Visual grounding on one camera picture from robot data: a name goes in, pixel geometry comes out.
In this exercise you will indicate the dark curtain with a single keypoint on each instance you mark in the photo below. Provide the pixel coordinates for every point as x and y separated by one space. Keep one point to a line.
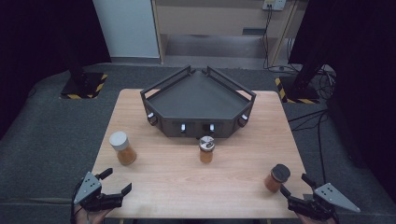
37 46
364 46

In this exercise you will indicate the white-lid spice jar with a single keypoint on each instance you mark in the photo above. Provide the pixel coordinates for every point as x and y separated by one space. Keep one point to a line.
126 154

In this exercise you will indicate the person's left hand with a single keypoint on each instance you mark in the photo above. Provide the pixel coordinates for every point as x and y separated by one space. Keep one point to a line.
90 217

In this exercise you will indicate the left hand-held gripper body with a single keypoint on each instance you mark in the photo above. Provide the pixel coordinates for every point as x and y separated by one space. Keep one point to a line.
88 186

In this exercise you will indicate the beige desk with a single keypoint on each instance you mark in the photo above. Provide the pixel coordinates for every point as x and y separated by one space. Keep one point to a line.
202 21

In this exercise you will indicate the black stand with striped base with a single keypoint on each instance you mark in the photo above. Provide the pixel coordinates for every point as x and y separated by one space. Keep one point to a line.
82 87
299 93

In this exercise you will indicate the person's right hand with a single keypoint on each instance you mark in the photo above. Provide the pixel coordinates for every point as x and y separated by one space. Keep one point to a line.
314 221

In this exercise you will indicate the white wall socket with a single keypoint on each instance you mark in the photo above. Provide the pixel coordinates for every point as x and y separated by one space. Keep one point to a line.
277 3

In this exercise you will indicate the silver-lid spice jar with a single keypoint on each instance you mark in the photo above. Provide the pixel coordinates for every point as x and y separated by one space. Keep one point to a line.
206 155

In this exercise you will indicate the black corner shelf rack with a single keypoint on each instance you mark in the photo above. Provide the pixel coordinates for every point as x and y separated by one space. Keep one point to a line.
196 99

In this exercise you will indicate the grey tape strip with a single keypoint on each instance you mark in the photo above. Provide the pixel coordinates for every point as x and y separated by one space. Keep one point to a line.
308 196

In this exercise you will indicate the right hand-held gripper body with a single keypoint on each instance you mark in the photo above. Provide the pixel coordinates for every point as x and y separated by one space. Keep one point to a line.
334 196

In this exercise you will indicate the white panel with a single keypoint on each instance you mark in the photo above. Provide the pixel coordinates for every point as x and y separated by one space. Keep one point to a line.
124 28

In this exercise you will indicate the black-lid spice jar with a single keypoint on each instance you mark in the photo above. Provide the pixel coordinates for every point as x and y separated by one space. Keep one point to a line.
280 172

